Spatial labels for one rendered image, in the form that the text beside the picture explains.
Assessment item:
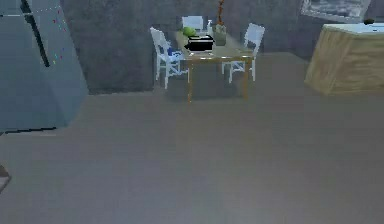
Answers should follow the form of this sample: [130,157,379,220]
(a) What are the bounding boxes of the orange houseplant in grey pot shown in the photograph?
[213,0,228,47]

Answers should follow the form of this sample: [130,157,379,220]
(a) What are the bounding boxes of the blue object on chair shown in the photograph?
[167,47,183,58]

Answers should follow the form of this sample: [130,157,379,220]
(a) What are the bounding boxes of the white chair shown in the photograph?
[221,22,266,84]
[149,26,190,90]
[181,15,205,33]

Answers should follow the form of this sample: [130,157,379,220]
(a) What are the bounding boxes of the black toaster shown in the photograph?
[183,34,215,53]

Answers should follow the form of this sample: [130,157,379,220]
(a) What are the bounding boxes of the wooden dining table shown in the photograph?
[174,29,255,104]

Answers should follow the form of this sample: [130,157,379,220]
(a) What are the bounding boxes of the green round food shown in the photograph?
[181,26,198,38]

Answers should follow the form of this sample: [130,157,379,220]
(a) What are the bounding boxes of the wooden counter cabinet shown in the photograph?
[303,21,384,97]

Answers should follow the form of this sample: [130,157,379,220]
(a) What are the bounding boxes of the grey fridge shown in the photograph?
[0,0,90,134]

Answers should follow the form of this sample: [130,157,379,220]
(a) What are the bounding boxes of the black fridge handle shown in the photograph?
[20,0,51,68]

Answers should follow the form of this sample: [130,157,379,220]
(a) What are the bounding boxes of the framed wall picture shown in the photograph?
[299,0,372,24]

